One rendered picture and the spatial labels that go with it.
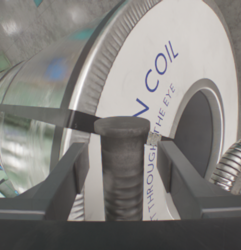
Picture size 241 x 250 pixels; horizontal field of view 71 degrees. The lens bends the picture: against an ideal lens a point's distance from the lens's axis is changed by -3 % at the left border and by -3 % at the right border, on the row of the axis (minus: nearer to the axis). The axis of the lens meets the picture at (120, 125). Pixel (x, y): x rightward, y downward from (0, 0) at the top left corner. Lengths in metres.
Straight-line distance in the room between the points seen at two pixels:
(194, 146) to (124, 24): 0.81
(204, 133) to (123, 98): 0.72
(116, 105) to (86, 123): 0.08
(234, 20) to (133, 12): 0.96
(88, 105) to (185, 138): 0.84
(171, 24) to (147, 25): 0.11
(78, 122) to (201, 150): 0.84
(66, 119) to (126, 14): 0.24
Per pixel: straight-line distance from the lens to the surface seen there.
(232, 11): 1.32
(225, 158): 0.18
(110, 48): 0.36
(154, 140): 0.46
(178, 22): 0.58
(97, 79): 0.32
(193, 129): 1.05
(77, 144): 0.16
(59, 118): 0.33
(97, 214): 0.39
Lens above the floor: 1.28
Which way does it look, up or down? 31 degrees down
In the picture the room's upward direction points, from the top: 133 degrees counter-clockwise
